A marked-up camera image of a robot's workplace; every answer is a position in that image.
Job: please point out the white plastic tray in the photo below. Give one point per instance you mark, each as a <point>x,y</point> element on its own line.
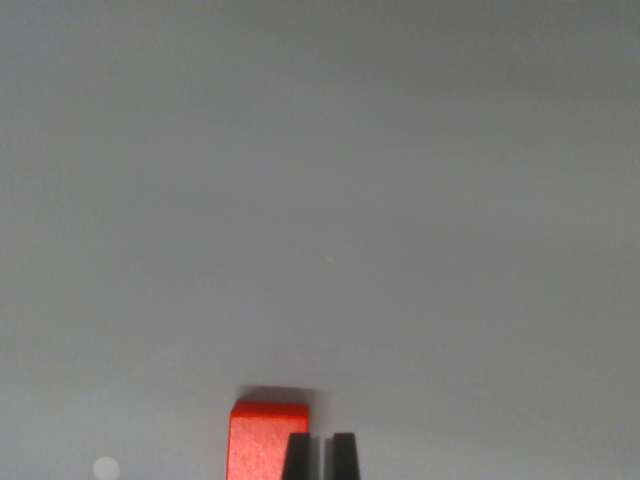
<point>320,200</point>

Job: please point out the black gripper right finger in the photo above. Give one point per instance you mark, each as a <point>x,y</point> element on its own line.
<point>345,457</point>

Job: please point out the red block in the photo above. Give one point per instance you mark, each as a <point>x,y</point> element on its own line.
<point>257,445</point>

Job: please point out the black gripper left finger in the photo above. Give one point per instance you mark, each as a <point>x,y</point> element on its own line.
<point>298,457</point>

